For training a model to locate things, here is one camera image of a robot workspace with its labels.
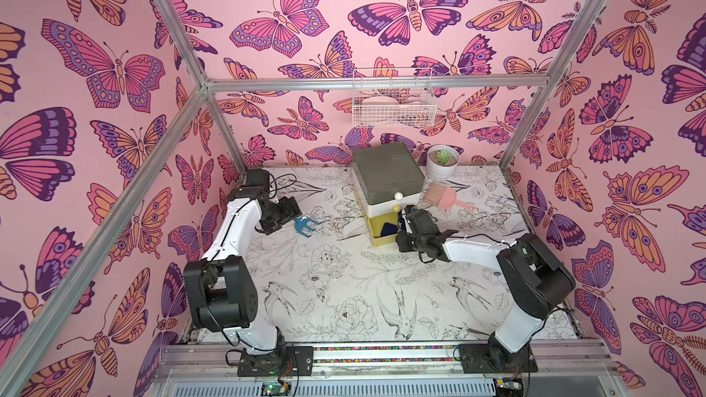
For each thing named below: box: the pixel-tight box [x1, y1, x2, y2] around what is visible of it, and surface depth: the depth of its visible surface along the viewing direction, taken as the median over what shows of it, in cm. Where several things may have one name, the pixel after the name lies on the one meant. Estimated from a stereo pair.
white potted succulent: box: [425, 144, 461, 182], surface depth 112 cm
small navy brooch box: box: [380, 222, 399, 238], surface depth 100 cm
